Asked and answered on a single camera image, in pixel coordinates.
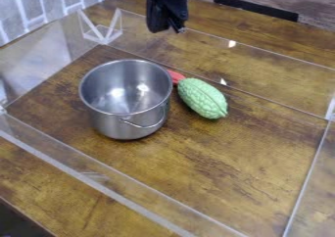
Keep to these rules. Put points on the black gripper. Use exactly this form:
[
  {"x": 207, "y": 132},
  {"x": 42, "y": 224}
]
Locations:
[{"x": 159, "y": 19}]

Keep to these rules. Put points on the pink spoon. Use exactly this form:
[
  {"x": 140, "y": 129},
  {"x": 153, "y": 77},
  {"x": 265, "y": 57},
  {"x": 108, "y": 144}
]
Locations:
[{"x": 176, "y": 77}]

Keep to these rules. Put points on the stainless steel pot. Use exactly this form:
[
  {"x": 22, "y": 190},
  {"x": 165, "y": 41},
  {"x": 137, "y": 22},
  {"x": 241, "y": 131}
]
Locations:
[{"x": 125, "y": 93}]

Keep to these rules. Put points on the green bitter gourd toy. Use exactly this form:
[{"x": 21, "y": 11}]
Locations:
[{"x": 203, "y": 98}]

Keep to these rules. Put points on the clear acrylic corner bracket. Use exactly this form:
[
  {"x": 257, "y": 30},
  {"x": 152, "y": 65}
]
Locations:
[{"x": 101, "y": 34}]

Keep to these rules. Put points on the black wall strip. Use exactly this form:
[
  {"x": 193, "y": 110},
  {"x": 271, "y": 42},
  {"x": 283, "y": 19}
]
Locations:
[{"x": 260, "y": 9}]

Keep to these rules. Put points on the clear acrylic enclosure wall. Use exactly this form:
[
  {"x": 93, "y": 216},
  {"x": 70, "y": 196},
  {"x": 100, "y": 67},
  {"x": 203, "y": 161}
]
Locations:
[{"x": 249, "y": 175}]

